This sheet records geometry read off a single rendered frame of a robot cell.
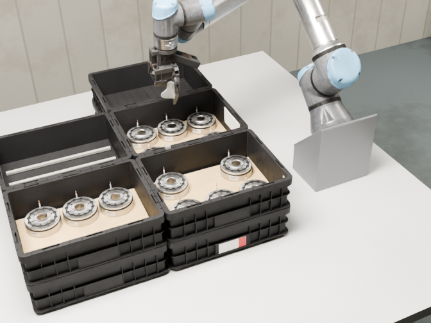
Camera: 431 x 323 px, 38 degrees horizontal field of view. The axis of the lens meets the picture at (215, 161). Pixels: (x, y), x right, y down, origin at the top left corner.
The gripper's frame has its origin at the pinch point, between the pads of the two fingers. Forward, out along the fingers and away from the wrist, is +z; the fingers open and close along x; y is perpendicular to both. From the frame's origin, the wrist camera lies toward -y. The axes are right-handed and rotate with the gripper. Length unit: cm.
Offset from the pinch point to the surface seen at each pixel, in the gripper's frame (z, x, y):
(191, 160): 10.6, 21.3, 1.8
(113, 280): 20, 51, 37
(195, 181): 14.0, 27.7, 2.8
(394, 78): 113, -111, -197
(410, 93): 111, -90, -195
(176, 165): 10.8, 21.4, 6.9
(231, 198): 2.3, 49.0, 0.7
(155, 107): 10.2, -8.9, 3.5
